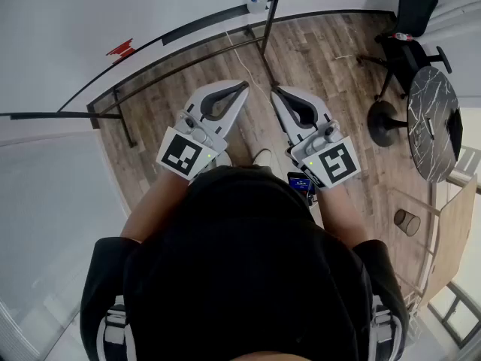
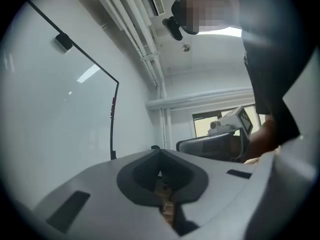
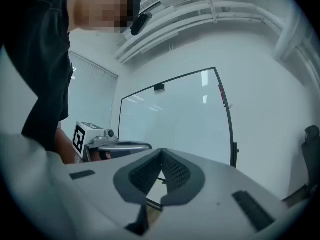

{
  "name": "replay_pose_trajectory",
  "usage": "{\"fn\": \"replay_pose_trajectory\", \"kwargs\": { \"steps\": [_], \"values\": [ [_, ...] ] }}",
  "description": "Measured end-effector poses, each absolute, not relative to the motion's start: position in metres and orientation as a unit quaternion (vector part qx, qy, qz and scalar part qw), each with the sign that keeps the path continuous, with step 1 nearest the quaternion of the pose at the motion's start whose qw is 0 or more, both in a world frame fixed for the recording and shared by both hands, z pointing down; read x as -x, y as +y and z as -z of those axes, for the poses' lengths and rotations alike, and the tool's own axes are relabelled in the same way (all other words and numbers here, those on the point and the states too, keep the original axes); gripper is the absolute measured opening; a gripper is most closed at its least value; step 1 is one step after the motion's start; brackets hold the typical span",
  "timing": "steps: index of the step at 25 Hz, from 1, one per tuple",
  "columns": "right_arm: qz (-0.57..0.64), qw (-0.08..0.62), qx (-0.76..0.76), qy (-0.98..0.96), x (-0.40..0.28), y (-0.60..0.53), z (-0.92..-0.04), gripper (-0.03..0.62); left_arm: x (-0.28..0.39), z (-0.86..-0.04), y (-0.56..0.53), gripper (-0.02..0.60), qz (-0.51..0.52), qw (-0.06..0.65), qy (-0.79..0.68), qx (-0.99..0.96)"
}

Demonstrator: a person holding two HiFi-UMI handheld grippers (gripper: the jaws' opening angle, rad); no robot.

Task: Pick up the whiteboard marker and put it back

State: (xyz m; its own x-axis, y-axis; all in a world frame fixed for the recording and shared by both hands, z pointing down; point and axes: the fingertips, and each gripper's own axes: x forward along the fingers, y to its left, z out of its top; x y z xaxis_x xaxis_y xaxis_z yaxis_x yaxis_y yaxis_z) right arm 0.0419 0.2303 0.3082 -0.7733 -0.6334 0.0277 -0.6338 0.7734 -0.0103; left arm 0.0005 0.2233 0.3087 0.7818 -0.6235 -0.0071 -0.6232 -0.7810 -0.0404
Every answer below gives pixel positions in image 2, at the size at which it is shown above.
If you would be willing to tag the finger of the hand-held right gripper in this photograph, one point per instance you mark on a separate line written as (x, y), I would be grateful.
(200, 145)

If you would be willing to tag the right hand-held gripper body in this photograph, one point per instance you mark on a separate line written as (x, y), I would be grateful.
(232, 124)

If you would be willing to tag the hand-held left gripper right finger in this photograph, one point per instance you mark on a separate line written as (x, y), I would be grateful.
(215, 191)

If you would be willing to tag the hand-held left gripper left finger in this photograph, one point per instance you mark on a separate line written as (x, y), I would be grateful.
(100, 196)

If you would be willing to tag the person's right forearm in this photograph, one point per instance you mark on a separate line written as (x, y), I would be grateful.
(265, 137)

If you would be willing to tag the thick white pipe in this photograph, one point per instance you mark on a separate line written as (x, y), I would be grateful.
(200, 97)

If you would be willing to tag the black t-shirt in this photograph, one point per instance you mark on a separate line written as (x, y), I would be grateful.
(270, 46)

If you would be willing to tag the round smoke detector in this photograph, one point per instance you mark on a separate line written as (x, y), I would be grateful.
(186, 47)

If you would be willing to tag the ceiling light panel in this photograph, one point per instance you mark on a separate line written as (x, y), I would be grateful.
(225, 32)

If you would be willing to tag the person's face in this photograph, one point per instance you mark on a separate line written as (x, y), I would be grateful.
(207, 11)

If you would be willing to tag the white ceiling pipe bundle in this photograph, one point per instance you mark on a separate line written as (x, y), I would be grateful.
(135, 26)

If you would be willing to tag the black board clamp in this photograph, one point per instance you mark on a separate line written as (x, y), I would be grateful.
(63, 42)

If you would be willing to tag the black head camera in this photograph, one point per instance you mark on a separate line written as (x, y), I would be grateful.
(172, 28)

